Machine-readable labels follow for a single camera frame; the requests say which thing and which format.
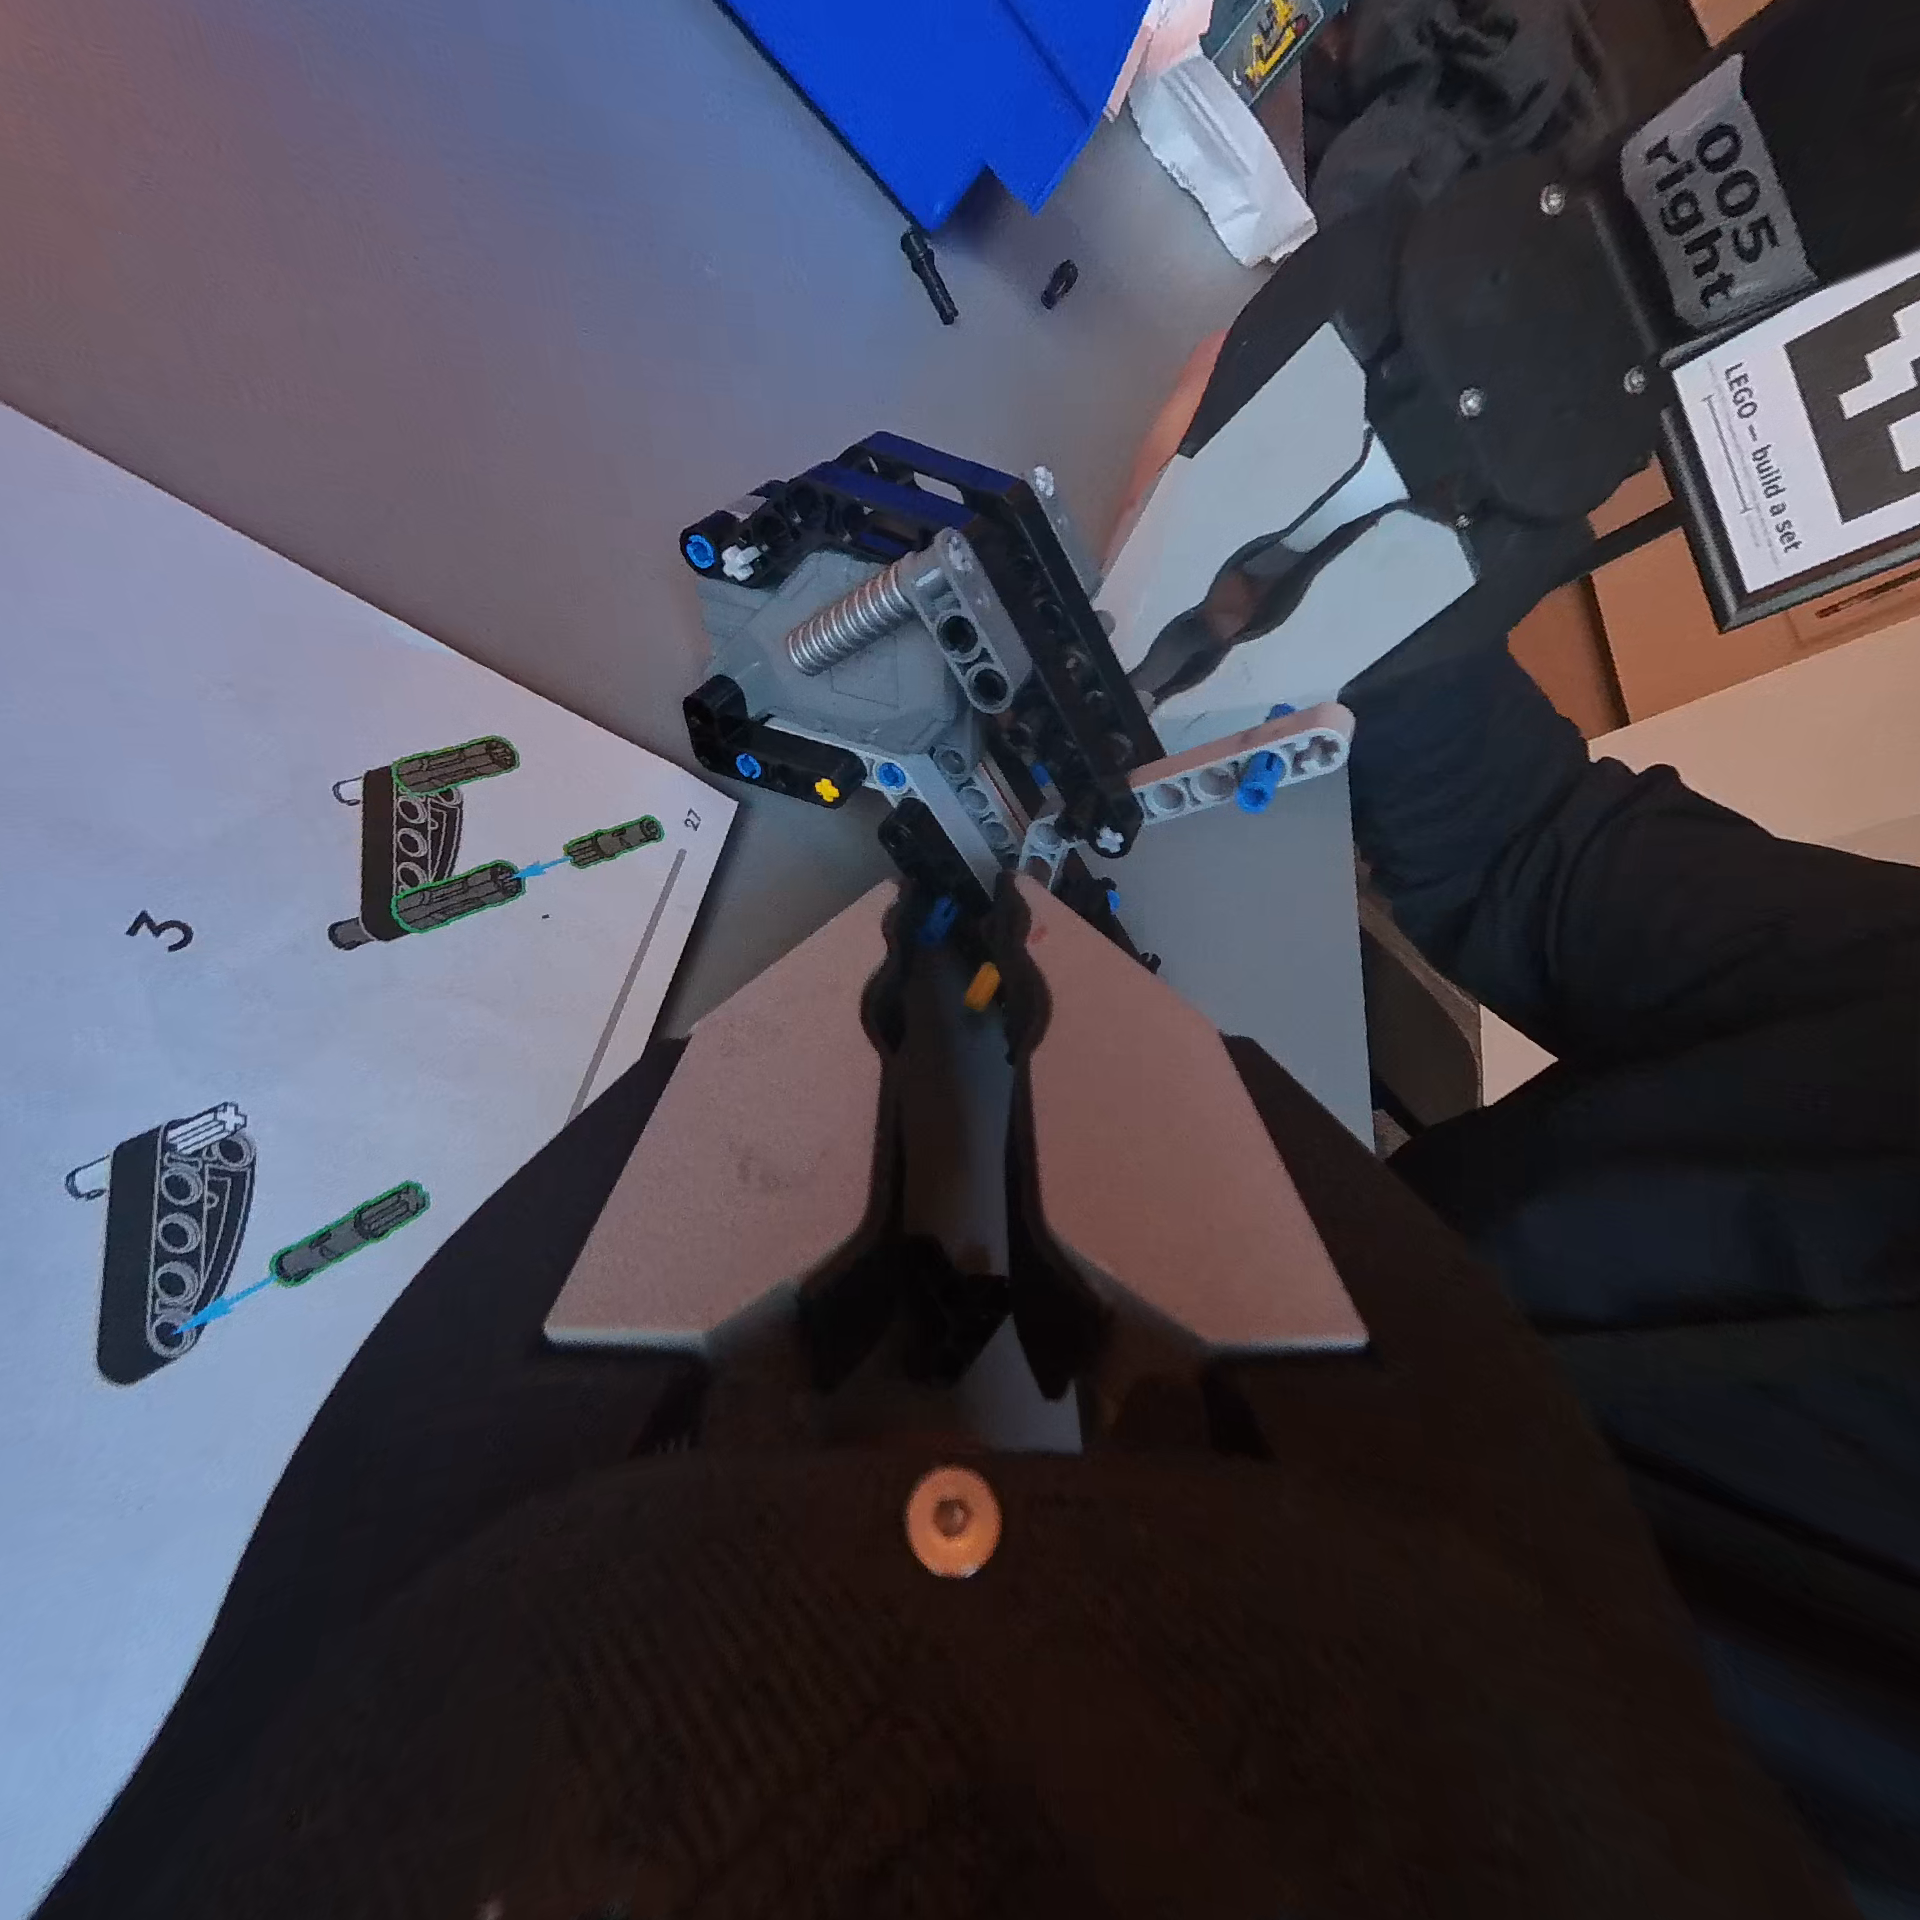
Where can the short black lego pin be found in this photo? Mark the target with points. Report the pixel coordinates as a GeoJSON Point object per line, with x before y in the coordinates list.
{"type": "Point", "coordinates": [1057, 282]}

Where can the blue plastic bin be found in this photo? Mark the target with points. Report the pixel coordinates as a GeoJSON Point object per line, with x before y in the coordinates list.
{"type": "Point", "coordinates": [929, 90]}

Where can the person's lap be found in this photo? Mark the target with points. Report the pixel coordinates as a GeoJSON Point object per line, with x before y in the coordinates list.
{"type": "Point", "coordinates": [1723, 1274]}

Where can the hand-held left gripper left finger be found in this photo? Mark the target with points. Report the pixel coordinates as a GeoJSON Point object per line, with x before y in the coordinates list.
{"type": "Point", "coordinates": [721, 1182]}

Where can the white plastic bag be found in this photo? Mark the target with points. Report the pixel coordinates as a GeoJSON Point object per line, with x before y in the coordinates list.
{"type": "Point", "coordinates": [1223, 164]}

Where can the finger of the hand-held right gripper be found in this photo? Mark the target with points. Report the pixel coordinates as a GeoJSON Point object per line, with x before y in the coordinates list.
{"type": "Point", "coordinates": [1320, 651]}
{"type": "Point", "coordinates": [1229, 462]}

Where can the dark printed lego box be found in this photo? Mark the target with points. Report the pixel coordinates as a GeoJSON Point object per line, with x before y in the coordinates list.
{"type": "Point", "coordinates": [1267, 38]}

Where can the cardboard box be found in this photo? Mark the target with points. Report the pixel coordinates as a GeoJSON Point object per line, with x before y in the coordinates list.
{"type": "Point", "coordinates": [1649, 644]}

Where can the black grey lego assembly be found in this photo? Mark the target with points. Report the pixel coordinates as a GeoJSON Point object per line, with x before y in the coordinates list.
{"type": "Point", "coordinates": [870, 674]}

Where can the small black lego piece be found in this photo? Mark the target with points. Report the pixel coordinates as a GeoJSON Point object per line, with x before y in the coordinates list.
{"type": "Point", "coordinates": [951, 1304]}

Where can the long black lego pin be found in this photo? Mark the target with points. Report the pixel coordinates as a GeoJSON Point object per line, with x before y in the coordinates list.
{"type": "Point", "coordinates": [929, 271]}

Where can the lego instruction booklet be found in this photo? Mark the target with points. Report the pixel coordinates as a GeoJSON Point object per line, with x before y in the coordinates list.
{"type": "Point", "coordinates": [224, 900]}

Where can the person's right hand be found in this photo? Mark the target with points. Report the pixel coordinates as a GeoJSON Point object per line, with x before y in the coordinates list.
{"type": "Point", "coordinates": [1171, 411]}

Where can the person's right forearm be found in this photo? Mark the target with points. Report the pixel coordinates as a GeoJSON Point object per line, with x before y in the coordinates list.
{"type": "Point", "coordinates": [1576, 841]}

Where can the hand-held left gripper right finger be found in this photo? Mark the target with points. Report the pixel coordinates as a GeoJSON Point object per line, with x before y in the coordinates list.
{"type": "Point", "coordinates": [1184, 1182]}

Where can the dark cloth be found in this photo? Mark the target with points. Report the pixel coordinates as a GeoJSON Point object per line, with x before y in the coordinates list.
{"type": "Point", "coordinates": [1440, 74]}

